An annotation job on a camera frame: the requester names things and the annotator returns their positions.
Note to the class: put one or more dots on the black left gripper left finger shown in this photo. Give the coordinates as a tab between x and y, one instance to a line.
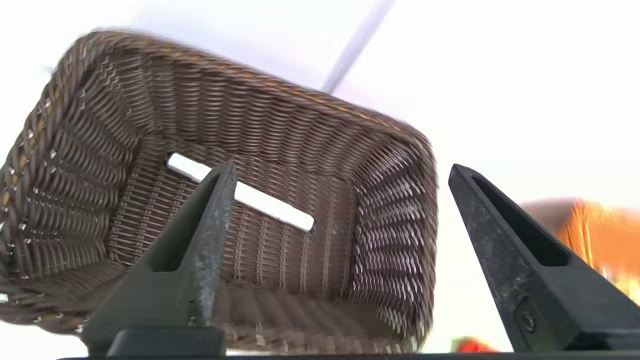
175	290

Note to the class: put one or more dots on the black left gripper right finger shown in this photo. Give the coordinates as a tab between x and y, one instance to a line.
545	290

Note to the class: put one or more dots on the white marker pen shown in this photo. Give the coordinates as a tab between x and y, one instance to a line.
270	205

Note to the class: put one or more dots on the orange wicker basket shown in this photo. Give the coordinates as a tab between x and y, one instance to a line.
605	235

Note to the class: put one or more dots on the dark brown wicker basket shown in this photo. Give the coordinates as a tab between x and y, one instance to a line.
300	150

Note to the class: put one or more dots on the red rubber duck toy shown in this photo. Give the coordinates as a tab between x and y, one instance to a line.
475	346

